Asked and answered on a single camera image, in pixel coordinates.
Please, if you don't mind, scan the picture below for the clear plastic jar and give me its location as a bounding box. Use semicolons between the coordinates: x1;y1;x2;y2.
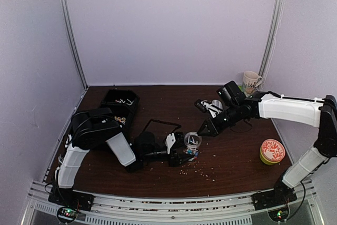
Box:
184;132;202;161

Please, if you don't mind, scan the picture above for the small round lollipops pile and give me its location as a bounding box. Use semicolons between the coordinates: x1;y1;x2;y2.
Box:
115;98;135;106

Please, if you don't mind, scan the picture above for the green bowl with red lid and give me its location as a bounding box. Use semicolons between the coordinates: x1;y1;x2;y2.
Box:
260;139;286;165

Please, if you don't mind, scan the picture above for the right aluminium frame post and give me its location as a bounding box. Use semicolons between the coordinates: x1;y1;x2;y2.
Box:
259;0;284;81

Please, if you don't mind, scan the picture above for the clear jar lid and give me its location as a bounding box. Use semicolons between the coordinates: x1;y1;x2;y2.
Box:
184;132;202;149

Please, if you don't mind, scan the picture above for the front aluminium rail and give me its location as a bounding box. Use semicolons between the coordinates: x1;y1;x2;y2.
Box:
19;180;325;224

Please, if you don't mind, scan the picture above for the swirl lollipops pile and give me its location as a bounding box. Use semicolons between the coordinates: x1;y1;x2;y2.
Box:
114;116;126;125

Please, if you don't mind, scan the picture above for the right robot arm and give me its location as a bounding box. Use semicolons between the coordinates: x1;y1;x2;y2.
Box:
194;81;336;205

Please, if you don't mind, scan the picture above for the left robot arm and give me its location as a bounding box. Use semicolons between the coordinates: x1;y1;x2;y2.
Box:
53;106;195;206

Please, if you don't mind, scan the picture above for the black three-compartment candy bin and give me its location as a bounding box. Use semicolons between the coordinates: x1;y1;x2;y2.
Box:
99;89;140;141

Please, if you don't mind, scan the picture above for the left aluminium frame post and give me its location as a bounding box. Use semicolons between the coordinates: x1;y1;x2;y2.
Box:
60;0;88;90

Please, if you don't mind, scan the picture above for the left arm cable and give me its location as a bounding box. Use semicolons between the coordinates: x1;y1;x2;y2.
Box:
142;119;182;136

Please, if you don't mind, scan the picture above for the aluminium frame post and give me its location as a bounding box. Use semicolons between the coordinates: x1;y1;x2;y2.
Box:
259;0;284;81
60;0;88;90

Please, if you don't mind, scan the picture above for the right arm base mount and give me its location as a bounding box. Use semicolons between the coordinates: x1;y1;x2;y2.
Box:
251;175;306;223

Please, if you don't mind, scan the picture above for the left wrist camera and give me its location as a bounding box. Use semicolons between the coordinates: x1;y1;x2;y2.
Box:
165;131;184;154

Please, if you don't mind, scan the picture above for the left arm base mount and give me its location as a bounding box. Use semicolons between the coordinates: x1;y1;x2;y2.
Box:
44;180;94;224

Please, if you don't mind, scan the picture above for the metal scoop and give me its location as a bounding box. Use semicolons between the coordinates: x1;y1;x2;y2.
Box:
212;100;223;110

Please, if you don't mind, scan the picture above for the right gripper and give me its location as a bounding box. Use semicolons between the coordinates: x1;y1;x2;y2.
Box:
197;104;241;138

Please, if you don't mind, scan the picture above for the cream patterned mug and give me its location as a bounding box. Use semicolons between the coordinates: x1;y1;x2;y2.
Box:
242;71;263;96

